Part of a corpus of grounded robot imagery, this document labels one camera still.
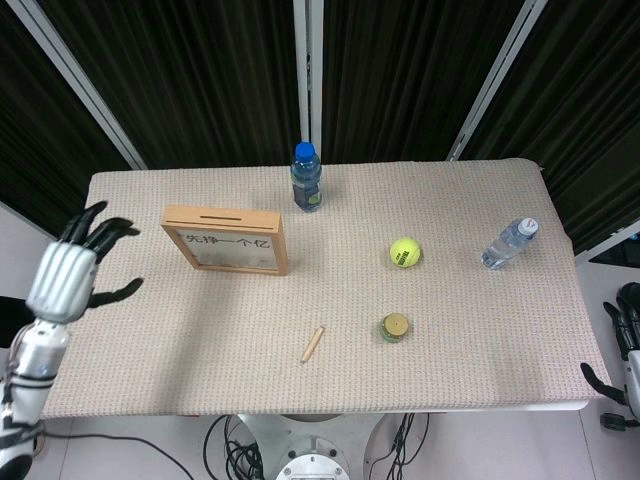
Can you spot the clear water bottle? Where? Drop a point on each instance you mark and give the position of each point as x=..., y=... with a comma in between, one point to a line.
x=507, y=245

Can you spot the white table frame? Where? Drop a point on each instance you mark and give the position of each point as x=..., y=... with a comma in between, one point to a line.
x=560, y=407

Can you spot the blue drink bottle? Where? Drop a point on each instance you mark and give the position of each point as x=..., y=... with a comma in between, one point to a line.
x=306, y=175

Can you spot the short wooden pencil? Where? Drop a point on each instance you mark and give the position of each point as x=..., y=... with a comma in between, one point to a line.
x=313, y=344

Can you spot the beige woven tablecloth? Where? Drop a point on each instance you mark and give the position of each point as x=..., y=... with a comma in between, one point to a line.
x=350, y=300

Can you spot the gold green upturned cup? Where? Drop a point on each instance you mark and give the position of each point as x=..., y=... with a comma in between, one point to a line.
x=394, y=327

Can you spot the yellow tennis ball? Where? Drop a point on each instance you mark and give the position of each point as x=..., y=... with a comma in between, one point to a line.
x=405, y=252

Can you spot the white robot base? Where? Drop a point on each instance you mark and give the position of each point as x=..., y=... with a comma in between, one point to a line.
x=310, y=440

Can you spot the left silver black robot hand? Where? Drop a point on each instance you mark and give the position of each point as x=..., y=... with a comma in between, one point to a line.
x=62, y=280

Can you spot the black pleated curtain panel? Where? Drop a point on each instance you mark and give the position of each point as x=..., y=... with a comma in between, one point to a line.
x=400, y=75
x=200, y=75
x=590, y=125
x=30, y=125

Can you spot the wooden framed coin bank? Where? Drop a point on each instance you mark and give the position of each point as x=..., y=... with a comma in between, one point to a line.
x=225, y=220

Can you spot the white partition frame post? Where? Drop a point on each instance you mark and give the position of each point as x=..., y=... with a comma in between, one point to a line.
x=76, y=75
x=306, y=75
x=500, y=75

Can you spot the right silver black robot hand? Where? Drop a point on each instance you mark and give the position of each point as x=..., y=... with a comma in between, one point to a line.
x=632, y=370

